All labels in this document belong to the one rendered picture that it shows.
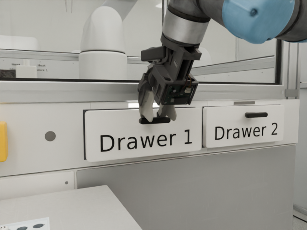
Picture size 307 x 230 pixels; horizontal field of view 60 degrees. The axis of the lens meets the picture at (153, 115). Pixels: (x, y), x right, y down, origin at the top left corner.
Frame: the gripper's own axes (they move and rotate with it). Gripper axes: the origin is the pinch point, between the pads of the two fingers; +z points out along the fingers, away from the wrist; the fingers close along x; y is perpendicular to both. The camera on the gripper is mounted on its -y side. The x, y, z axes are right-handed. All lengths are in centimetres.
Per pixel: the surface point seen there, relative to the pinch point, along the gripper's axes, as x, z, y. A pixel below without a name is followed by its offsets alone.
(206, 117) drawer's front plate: 17.0, 2.4, -1.5
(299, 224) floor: 150, 116, -6
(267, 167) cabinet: 41.8, 17.4, 7.0
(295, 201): 170, 122, -25
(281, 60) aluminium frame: 47.0, -9.6, -13.1
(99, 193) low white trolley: -12.7, 11.2, 10.7
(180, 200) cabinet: 10.4, 21.5, 9.9
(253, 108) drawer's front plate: 33.4, 0.8, -2.5
